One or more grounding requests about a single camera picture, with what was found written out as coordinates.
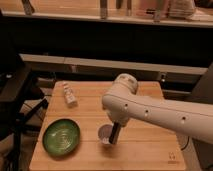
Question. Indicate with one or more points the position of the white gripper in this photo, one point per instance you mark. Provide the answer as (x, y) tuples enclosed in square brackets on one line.
[(119, 118)]

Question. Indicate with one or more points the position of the white eraser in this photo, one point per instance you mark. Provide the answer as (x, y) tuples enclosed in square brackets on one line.
[(70, 99)]

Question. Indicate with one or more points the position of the black stand on left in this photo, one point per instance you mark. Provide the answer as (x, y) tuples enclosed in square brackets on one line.
[(20, 97)]

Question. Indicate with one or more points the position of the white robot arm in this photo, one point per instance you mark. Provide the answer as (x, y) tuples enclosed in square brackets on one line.
[(122, 103)]

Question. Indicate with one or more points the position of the green glazed plate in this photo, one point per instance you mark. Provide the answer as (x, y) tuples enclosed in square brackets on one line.
[(61, 137)]

